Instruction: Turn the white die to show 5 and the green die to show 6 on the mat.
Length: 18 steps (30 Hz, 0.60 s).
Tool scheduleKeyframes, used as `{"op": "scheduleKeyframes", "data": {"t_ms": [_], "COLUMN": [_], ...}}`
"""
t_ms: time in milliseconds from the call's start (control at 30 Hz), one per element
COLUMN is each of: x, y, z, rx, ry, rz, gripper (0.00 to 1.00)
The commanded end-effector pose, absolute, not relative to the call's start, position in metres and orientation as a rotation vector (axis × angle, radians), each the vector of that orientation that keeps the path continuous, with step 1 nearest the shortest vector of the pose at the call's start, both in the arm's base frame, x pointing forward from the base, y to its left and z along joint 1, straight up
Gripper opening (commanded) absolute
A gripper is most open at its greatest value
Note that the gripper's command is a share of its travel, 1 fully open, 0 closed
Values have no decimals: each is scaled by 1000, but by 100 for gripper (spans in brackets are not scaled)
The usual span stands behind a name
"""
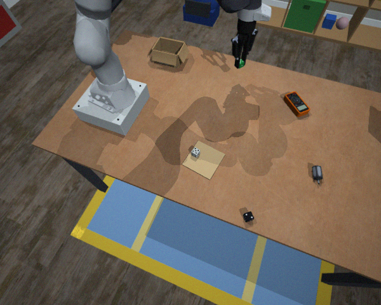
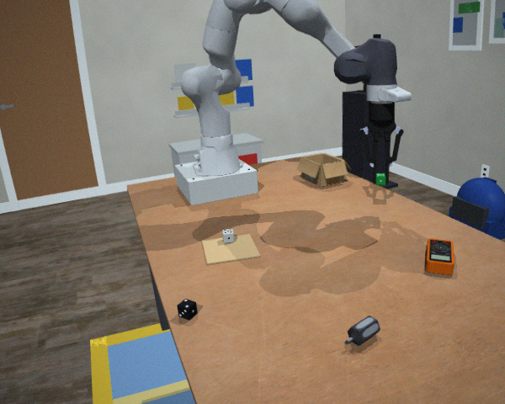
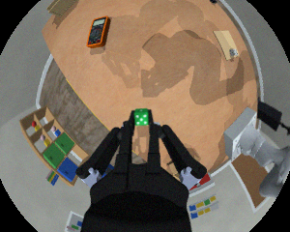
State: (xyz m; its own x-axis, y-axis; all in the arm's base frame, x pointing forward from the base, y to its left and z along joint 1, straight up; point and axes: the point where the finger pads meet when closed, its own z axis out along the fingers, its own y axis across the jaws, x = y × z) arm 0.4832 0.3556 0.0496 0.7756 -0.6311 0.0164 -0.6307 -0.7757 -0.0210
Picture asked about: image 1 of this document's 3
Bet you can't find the white die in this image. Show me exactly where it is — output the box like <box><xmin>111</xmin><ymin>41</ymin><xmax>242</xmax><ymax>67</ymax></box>
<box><xmin>191</xmin><ymin>147</ymin><xmax>200</xmax><ymax>157</ymax></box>

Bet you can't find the black die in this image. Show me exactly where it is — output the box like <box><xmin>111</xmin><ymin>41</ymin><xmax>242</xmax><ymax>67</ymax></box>
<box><xmin>243</xmin><ymin>212</ymin><xmax>254</xmax><ymax>222</ymax></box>

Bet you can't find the beige square mat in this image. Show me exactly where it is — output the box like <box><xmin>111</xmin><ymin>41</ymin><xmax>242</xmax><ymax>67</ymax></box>
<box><xmin>182</xmin><ymin>141</ymin><xmax>225</xmax><ymax>180</ymax></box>

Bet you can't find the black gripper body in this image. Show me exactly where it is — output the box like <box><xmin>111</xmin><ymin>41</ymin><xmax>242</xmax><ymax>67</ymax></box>
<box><xmin>236</xmin><ymin>18</ymin><xmax>257</xmax><ymax>42</ymax></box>

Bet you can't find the orange digital multimeter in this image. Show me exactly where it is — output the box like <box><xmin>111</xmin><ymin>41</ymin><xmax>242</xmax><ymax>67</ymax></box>
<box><xmin>283</xmin><ymin>91</ymin><xmax>310</xmax><ymax>117</ymax></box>

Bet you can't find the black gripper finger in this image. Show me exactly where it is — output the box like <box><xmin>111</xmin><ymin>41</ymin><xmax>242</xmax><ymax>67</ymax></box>
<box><xmin>241</xmin><ymin>29</ymin><xmax>258</xmax><ymax>65</ymax></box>
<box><xmin>231</xmin><ymin>34</ymin><xmax>246</xmax><ymax>69</ymax></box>

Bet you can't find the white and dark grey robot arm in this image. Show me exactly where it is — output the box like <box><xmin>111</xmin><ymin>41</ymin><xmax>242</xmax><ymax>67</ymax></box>
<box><xmin>73</xmin><ymin>0</ymin><xmax>272</xmax><ymax>113</ymax></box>

